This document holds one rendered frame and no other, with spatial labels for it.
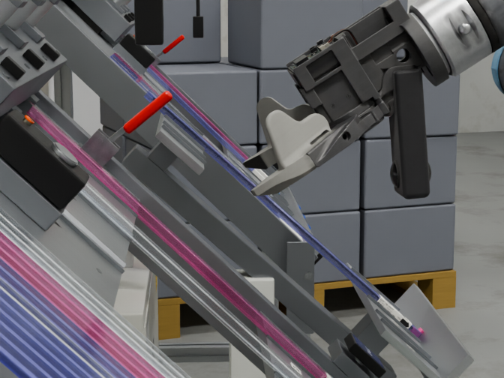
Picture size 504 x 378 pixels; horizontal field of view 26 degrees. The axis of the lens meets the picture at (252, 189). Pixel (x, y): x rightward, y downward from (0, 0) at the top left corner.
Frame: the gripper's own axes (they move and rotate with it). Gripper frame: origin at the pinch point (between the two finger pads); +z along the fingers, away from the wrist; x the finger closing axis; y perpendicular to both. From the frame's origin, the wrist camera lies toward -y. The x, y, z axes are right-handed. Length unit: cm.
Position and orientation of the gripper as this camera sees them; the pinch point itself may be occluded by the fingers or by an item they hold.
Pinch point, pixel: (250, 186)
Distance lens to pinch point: 98.4
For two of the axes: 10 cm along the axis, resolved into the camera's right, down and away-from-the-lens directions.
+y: -5.4, -8.2, -1.8
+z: -8.4, 5.4, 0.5
